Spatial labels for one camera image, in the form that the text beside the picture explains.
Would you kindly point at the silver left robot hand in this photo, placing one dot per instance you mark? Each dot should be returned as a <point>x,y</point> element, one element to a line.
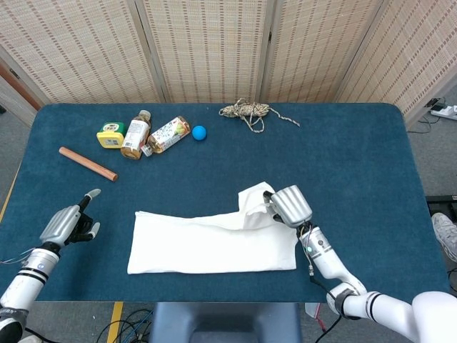
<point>60,225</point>

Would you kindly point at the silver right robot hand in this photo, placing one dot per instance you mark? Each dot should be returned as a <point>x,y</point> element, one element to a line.
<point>291,205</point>

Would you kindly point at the white T-shirt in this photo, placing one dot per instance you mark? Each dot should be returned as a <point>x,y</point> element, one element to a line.
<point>214,246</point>

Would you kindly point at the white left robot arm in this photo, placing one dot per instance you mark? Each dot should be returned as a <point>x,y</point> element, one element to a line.
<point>28,278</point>

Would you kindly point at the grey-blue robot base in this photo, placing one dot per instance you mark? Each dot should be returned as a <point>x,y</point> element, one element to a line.
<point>225,321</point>

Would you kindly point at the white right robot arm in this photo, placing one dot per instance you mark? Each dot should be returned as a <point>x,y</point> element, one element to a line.
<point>332,264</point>

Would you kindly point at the wooden rolling pin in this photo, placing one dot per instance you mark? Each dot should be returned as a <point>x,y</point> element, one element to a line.
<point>87,163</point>

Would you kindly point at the blue carpet table cover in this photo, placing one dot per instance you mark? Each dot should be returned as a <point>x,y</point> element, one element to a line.
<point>357,160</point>

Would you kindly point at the tea bottle with white label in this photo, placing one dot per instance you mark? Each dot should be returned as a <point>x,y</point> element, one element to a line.
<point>134,137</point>

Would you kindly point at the blue ball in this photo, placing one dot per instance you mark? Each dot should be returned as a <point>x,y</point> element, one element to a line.
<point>199,133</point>

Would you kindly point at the white sneaker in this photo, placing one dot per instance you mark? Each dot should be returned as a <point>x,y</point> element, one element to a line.
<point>444,232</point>
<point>28,340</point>

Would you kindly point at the tea bottle with fruit label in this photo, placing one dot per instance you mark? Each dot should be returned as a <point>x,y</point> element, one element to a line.
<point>166,137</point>

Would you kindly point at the black table foot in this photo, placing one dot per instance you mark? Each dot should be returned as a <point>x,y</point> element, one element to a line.
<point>442,203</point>

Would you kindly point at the woven bamboo folding screen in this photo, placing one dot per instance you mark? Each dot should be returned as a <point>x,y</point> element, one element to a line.
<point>214,46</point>

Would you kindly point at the white power strip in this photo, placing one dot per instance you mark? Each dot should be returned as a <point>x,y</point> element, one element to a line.
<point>446,111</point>

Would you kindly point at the brown door frame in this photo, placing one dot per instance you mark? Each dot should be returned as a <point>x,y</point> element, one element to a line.
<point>21,85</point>

